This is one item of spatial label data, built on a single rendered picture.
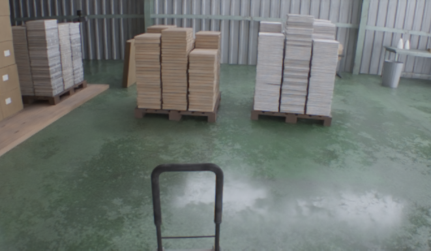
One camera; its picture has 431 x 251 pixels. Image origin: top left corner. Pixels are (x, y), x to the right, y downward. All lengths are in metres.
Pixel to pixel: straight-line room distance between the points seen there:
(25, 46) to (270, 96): 3.61
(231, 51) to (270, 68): 4.26
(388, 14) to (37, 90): 8.00
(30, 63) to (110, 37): 4.33
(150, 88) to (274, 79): 1.63
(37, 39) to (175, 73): 2.14
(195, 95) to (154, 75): 0.60
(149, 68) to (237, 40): 4.52
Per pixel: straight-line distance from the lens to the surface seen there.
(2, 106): 4.83
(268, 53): 4.18
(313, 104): 4.37
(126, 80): 5.98
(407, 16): 9.20
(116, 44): 9.18
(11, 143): 3.96
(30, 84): 5.29
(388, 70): 7.62
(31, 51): 5.15
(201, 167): 1.51
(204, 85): 4.08
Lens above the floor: 1.48
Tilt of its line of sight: 21 degrees down
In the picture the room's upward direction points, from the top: 2 degrees clockwise
